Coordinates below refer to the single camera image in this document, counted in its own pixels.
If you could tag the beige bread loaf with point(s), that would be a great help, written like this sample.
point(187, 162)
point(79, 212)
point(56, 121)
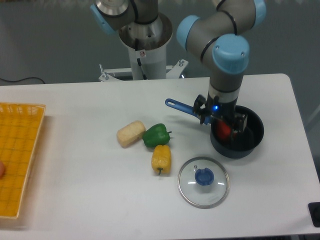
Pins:
point(130, 133)

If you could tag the dark blue saucepan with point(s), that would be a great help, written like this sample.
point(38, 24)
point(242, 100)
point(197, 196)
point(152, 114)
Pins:
point(236, 147)

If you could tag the green bell pepper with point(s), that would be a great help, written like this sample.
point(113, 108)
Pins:
point(156, 135)

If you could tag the yellow woven basket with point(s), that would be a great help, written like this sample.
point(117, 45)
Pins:
point(20, 127)

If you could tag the glass pot lid blue knob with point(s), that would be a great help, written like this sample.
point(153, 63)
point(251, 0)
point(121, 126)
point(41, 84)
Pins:
point(203, 182)

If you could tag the yellow bell pepper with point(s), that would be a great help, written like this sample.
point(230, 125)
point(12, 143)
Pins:
point(161, 160)

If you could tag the red bell pepper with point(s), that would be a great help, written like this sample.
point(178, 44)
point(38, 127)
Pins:
point(223, 131)

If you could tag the black device at table edge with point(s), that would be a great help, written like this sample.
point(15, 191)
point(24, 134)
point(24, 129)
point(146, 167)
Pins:
point(314, 210)

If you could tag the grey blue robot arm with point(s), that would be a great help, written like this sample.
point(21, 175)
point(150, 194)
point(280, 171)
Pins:
point(216, 41)

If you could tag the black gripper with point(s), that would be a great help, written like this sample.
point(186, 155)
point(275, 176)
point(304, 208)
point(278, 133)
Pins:
point(212, 108)

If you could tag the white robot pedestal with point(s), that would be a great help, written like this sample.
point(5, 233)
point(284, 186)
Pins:
point(147, 51)

